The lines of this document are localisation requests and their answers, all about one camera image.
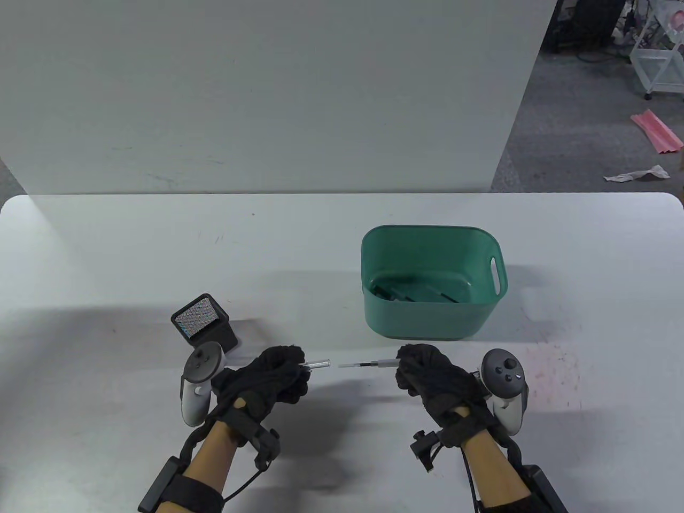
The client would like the person's left hand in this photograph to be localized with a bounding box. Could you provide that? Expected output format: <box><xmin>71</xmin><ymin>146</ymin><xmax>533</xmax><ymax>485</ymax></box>
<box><xmin>211</xmin><ymin>346</ymin><xmax>310</xmax><ymax>436</ymax></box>

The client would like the person's right hand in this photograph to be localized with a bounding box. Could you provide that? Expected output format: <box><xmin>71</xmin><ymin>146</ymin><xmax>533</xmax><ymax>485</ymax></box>
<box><xmin>395</xmin><ymin>344</ymin><xmax>498</xmax><ymax>447</ymax></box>

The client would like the person's right forearm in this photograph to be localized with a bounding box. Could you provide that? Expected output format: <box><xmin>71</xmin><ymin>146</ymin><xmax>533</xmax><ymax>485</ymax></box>
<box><xmin>462</xmin><ymin>433</ymin><xmax>530</xmax><ymax>506</ymax></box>

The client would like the person's left forearm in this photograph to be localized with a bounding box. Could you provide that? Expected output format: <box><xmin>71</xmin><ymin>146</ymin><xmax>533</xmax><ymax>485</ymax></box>
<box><xmin>184</xmin><ymin>422</ymin><xmax>241</xmax><ymax>495</ymax></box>

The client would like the green plastic bin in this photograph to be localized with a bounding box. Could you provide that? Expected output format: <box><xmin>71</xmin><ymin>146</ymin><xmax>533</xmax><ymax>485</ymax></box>
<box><xmin>361</xmin><ymin>224</ymin><xmax>508</xmax><ymax>343</ymax></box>

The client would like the black grey left hand controller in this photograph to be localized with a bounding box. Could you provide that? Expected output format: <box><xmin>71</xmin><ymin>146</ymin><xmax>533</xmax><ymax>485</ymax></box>
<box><xmin>180</xmin><ymin>342</ymin><xmax>225</xmax><ymax>427</ymax></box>

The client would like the black grey hand controller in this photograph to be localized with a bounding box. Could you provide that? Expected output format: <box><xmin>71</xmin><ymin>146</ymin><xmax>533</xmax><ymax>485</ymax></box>
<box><xmin>481</xmin><ymin>348</ymin><xmax>531</xmax><ymax>434</ymax></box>
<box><xmin>180</xmin><ymin>342</ymin><xmax>225</xmax><ymax>427</ymax></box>

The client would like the black grey right hand controller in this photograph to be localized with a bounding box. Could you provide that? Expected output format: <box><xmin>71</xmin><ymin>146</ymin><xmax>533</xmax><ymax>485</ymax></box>
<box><xmin>481</xmin><ymin>348</ymin><xmax>531</xmax><ymax>434</ymax></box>

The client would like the black mesh pen holder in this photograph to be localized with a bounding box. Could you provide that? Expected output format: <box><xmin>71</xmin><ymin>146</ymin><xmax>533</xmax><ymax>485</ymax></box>
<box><xmin>171</xmin><ymin>293</ymin><xmax>238</xmax><ymax>353</ymax></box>

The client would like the black left armband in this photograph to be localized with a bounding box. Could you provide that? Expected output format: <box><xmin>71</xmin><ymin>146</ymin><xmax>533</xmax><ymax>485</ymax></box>
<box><xmin>160</xmin><ymin>475</ymin><xmax>225</xmax><ymax>513</ymax></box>

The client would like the black armband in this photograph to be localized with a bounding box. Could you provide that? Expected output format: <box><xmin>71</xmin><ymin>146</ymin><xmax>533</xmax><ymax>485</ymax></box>
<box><xmin>478</xmin><ymin>497</ymin><xmax>540</xmax><ymax>513</ymax></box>
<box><xmin>160</xmin><ymin>475</ymin><xmax>225</xmax><ymax>513</ymax></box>

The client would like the black right armband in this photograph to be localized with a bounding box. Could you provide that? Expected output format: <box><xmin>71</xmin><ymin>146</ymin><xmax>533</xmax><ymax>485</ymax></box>
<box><xmin>478</xmin><ymin>497</ymin><xmax>540</xmax><ymax>513</ymax></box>

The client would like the white partition board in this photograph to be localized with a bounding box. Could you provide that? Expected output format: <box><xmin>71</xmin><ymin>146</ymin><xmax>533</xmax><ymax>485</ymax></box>
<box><xmin>0</xmin><ymin>0</ymin><xmax>559</xmax><ymax>194</ymax></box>

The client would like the white crumpled paper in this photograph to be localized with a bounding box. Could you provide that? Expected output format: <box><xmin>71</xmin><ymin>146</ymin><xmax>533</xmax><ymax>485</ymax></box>
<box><xmin>604</xmin><ymin>165</ymin><xmax>671</xmax><ymax>183</ymax></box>

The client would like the pink folded paper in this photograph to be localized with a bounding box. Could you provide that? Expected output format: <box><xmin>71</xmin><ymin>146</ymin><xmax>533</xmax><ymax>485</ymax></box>
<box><xmin>631</xmin><ymin>110</ymin><xmax>684</xmax><ymax>154</ymax></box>

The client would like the black equipment box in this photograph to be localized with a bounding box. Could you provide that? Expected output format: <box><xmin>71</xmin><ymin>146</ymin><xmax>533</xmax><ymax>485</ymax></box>
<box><xmin>550</xmin><ymin>0</ymin><xmax>626</xmax><ymax>53</ymax></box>

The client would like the white metal rack cart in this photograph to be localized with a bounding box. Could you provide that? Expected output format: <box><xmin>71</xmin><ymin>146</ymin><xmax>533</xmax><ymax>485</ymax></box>
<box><xmin>629</xmin><ymin>0</ymin><xmax>684</xmax><ymax>101</ymax></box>

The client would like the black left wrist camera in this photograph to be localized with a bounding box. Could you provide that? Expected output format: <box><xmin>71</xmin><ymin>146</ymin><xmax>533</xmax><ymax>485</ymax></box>
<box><xmin>238</xmin><ymin>417</ymin><xmax>281</xmax><ymax>471</ymax></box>

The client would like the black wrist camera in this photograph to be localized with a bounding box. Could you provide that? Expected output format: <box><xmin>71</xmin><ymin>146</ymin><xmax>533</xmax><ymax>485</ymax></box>
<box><xmin>238</xmin><ymin>417</ymin><xmax>281</xmax><ymax>471</ymax></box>
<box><xmin>410</xmin><ymin>430</ymin><xmax>444</xmax><ymax>472</ymax></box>

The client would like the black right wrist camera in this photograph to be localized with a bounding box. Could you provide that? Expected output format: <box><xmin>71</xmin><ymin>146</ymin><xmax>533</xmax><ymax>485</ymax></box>
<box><xmin>410</xmin><ymin>430</ymin><xmax>444</xmax><ymax>472</ymax></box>

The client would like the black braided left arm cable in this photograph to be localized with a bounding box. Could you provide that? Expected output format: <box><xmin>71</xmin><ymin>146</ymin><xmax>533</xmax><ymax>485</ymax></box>
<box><xmin>179</xmin><ymin>419</ymin><xmax>214</xmax><ymax>460</ymax></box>

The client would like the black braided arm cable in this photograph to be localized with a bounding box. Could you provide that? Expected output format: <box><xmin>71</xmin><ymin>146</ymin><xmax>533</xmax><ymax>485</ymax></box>
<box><xmin>179</xmin><ymin>419</ymin><xmax>214</xmax><ymax>460</ymax></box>
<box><xmin>494</xmin><ymin>427</ymin><xmax>527</xmax><ymax>465</ymax></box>

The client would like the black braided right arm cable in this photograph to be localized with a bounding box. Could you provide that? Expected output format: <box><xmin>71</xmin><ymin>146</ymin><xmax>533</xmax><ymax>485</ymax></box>
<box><xmin>494</xmin><ymin>427</ymin><xmax>527</xmax><ymax>465</ymax></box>

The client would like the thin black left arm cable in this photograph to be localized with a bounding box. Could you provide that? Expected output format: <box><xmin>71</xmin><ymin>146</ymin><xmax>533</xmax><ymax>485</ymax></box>
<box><xmin>222</xmin><ymin>465</ymin><xmax>268</xmax><ymax>503</ymax></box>

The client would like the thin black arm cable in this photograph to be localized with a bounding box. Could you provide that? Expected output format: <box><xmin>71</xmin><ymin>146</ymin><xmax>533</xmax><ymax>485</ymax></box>
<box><xmin>222</xmin><ymin>465</ymin><xmax>268</xmax><ymax>503</ymax></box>
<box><xmin>461</xmin><ymin>449</ymin><xmax>481</xmax><ymax>513</ymax></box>

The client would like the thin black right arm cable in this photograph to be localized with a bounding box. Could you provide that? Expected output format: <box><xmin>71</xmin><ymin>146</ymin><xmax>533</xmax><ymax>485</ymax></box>
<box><xmin>461</xmin><ymin>449</ymin><xmax>481</xmax><ymax>513</ymax></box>

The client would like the black floor cable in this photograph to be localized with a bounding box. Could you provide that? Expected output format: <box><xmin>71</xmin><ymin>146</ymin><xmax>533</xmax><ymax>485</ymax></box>
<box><xmin>574</xmin><ymin>45</ymin><xmax>631</xmax><ymax>64</ymax></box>

